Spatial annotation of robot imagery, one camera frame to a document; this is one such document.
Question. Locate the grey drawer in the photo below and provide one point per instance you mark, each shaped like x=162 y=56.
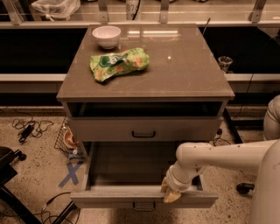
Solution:
x=154 y=129
x=129 y=175

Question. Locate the white ceramic bowl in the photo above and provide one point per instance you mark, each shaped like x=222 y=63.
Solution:
x=107 y=36

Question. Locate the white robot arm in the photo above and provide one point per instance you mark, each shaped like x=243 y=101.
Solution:
x=261 y=159

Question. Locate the black stand with cable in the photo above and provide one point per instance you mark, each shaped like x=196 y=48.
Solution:
x=47 y=218

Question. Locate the clear glass cup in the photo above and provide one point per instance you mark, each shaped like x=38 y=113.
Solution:
x=224 y=62

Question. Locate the wire basket with items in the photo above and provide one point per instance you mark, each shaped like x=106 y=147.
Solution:
x=66 y=144

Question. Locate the blue tape cross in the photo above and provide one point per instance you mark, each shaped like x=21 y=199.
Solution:
x=72 y=169

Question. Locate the black floor bar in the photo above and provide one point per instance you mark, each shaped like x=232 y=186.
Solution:
x=230 y=124

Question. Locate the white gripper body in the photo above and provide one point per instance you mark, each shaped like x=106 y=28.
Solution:
x=177 y=184

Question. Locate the black chair leg caster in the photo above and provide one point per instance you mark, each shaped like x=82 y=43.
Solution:
x=244 y=188

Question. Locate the green chip bag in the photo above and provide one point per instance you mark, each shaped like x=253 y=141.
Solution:
x=114 y=64

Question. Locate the person leg grey trousers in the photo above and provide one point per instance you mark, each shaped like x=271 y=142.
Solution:
x=271 y=122

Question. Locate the clear plastic bag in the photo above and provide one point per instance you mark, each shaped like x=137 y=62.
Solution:
x=56 y=10

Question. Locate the grey drawer cabinet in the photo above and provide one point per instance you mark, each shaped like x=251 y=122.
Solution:
x=183 y=79

